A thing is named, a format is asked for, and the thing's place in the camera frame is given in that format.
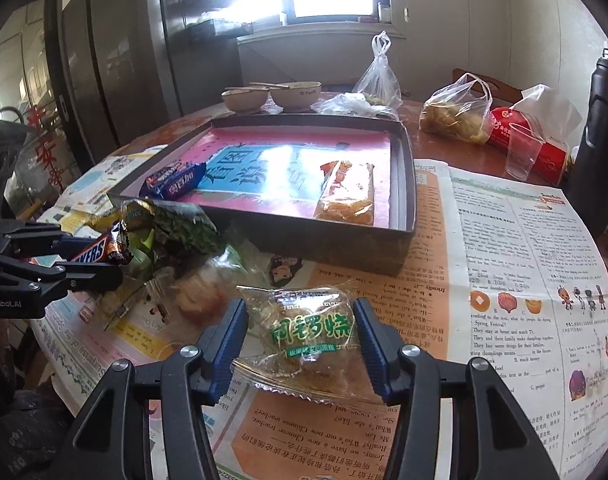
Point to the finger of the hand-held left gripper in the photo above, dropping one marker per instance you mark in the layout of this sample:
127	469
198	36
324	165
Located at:
71	250
94	280

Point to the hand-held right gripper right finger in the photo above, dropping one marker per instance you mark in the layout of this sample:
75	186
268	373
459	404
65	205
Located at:
371	355

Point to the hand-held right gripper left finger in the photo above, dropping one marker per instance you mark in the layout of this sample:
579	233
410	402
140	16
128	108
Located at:
231	355

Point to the brown chocolate bar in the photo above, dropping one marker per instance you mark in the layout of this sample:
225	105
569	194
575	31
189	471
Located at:
94	250

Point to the clear round snack packet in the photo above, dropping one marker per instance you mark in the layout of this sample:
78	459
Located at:
199	297

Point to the clear pastry packet green print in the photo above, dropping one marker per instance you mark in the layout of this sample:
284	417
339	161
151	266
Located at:
309	330

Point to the gold snack packet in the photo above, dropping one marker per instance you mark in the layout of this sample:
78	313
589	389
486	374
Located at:
136	212

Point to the dark green pea packet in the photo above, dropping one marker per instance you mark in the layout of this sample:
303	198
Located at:
184	230

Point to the blue cookie packet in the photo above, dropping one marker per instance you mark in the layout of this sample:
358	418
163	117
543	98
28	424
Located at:
174	180

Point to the clear orange snack packet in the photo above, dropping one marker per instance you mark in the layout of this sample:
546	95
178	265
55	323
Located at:
344	195

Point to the grey cardboard tray box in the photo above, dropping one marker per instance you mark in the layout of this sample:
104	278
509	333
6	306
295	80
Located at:
373	160

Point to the red paper decoration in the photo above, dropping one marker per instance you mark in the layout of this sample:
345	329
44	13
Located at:
46	150

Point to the light green wrapper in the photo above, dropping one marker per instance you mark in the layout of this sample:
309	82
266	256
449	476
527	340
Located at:
144	255

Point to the colourful newspaper sheet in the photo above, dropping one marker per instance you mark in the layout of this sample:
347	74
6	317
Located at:
99	175

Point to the glass door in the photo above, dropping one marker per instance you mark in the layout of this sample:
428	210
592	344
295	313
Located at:
39	75

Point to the dark tall cabinet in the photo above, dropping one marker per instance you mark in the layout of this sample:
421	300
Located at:
79	70

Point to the large newspaper orange panels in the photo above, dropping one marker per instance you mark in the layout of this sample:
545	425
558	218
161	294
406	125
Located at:
483	240

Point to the person's dark clothing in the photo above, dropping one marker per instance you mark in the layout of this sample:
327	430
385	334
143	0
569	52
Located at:
19	425

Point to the grey refrigerator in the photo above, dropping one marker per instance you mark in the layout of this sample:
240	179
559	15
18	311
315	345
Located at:
134	60

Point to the small beige bowl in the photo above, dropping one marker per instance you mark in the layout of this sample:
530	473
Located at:
244	101

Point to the wooden chopstick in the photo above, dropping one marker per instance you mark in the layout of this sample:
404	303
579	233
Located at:
274	84
244	89

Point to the clear plastic cup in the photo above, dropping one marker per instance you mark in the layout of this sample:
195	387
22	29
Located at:
522	155

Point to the plastic bag of fried food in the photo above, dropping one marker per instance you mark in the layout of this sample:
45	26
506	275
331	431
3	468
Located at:
453	117

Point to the crumpled clear plastic bag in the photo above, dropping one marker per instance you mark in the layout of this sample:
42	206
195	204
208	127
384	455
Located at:
344	105

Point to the large beige bowl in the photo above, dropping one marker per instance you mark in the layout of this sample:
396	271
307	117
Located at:
296	96

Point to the red tissue pack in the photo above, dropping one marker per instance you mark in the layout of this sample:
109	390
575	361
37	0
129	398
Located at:
553	152

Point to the tall clear plastic bag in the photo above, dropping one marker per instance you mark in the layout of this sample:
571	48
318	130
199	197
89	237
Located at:
381	80

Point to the black water bottle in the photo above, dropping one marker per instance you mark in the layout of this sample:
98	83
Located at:
598	135

